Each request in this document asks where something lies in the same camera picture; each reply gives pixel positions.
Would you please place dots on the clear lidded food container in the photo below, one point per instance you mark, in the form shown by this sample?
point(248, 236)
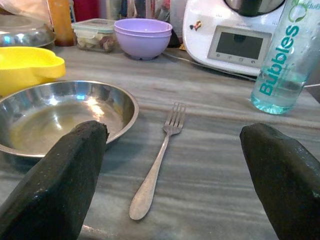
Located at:
point(92, 32)

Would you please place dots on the dark red canister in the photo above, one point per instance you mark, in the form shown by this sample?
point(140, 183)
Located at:
point(86, 10)

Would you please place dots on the orange sauce squeeze bottle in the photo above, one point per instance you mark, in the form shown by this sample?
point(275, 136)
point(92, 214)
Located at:
point(61, 22)

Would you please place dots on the white kitchen cooking machine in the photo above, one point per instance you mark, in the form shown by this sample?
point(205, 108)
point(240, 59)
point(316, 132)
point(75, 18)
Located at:
point(200, 45)

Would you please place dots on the silver metal fork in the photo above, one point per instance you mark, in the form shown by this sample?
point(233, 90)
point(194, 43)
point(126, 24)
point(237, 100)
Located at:
point(160, 155)

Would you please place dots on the stainless steel bowl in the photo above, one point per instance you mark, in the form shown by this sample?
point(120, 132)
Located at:
point(25, 35)

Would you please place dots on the round stainless steel plate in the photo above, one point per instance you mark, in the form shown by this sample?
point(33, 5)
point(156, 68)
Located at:
point(62, 112)

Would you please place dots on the plastic bag with bread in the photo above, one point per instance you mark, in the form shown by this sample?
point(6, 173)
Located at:
point(22, 7)

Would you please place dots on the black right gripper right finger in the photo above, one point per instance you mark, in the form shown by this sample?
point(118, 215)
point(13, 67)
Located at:
point(285, 180)

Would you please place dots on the clear Bubbles water bottle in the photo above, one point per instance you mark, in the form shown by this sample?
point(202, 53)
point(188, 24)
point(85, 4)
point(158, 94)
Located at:
point(282, 75)

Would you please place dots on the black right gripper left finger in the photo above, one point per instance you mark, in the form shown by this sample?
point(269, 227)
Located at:
point(57, 180)

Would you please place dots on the purple plastic bowl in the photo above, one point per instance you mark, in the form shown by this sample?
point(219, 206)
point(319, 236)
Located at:
point(142, 26)
point(142, 47)

